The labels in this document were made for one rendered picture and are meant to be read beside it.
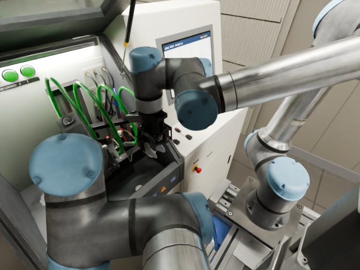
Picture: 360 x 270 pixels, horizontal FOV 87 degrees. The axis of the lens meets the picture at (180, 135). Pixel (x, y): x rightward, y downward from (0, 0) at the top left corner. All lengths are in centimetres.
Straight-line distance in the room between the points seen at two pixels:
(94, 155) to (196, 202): 15
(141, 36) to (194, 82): 64
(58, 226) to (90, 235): 4
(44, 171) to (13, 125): 83
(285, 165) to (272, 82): 34
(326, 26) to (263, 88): 28
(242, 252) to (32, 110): 104
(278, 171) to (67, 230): 53
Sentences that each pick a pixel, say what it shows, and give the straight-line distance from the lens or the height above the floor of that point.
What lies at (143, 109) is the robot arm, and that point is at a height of 143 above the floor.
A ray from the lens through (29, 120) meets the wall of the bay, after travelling 109.
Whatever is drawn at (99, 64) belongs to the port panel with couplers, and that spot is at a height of 133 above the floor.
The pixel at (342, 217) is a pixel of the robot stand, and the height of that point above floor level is 149.
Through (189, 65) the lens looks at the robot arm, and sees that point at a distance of 44.
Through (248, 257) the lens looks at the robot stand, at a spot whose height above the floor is 95.
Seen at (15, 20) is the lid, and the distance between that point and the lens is 82.
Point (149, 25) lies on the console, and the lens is 100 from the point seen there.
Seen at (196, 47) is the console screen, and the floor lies 135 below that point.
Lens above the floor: 171
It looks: 42 degrees down
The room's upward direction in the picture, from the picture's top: 2 degrees clockwise
